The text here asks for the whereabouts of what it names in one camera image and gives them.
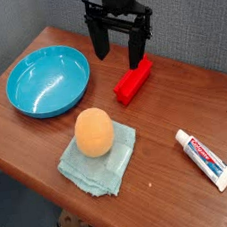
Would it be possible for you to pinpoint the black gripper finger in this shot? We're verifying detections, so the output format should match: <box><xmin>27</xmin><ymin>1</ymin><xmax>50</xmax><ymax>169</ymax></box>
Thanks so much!
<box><xmin>128</xmin><ymin>29</ymin><xmax>146</xmax><ymax>69</ymax></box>
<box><xmin>86</xmin><ymin>18</ymin><xmax>110</xmax><ymax>61</ymax></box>

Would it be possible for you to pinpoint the red rectangular block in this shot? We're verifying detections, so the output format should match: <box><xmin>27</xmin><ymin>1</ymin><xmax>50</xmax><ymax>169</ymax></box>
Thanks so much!
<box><xmin>114</xmin><ymin>55</ymin><xmax>153</xmax><ymax>106</ymax></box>

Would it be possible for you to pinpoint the blue plate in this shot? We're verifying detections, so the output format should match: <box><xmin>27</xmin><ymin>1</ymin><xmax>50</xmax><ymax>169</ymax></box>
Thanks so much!
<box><xmin>6</xmin><ymin>45</ymin><xmax>90</xmax><ymax>119</ymax></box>

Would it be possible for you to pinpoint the orange egg-shaped ball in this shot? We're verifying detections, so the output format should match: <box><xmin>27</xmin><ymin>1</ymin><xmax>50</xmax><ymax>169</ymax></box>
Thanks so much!
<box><xmin>74</xmin><ymin>108</ymin><xmax>114</xmax><ymax>158</ymax></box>

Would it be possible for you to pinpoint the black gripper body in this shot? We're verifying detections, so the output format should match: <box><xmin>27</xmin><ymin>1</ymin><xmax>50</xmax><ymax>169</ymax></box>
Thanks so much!
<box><xmin>81</xmin><ymin>0</ymin><xmax>153</xmax><ymax>39</ymax></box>

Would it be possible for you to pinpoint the white toothpaste tube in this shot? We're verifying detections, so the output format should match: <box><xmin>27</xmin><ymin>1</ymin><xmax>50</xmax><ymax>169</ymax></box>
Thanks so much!
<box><xmin>175</xmin><ymin>129</ymin><xmax>227</xmax><ymax>192</ymax></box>

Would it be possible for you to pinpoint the light blue folded cloth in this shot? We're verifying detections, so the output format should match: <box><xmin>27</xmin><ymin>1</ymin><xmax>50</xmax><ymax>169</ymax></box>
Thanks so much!
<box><xmin>58</xmin><ymin>121</ymin><xmax>136</xmax><ymax>197</ymax></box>

